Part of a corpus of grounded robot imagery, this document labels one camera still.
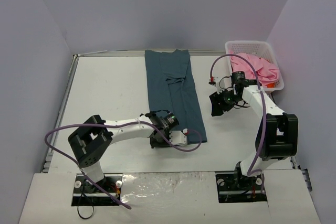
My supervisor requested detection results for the white plastic basket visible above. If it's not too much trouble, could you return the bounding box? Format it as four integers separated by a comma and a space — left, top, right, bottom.
225, 40, 285, 92

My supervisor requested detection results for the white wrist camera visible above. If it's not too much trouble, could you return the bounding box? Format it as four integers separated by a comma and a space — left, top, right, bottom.
208, 77, 220, 88
169, 129, 188, 146

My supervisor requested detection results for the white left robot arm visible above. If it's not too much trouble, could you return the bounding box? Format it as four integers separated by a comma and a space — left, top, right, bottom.
68, 112, 179, 191

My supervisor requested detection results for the thin black cable loop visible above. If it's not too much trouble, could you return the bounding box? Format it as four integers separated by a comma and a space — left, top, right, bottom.
76, 189, 95, 220

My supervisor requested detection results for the orange garment in basket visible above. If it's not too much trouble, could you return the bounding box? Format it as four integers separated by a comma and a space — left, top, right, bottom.
266, 83, 275, 88

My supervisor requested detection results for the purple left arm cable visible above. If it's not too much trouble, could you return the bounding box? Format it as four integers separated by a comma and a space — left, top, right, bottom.
44, 123, 203, 210

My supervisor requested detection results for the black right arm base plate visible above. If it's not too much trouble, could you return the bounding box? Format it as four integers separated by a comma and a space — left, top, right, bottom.
215, 172, 267, 204

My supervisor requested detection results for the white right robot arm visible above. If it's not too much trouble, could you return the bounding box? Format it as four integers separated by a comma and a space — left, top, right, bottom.
209, 71, 299, 189

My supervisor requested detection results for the teal blue t-shirt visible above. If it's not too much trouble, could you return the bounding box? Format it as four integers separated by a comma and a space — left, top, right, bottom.
145, 49, 207, 144

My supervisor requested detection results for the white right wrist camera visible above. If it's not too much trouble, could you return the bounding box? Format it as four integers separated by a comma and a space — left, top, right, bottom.
208, 77, 220, 88

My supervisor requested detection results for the pink t-shirt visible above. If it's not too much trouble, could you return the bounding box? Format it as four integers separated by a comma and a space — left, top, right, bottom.
228, 50, 280, 88

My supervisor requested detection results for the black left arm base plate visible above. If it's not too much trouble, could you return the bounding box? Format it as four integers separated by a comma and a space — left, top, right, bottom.
71, 174, 122, 207

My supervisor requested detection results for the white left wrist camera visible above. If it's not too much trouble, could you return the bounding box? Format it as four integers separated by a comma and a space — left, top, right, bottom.
169, 129, 188, 146

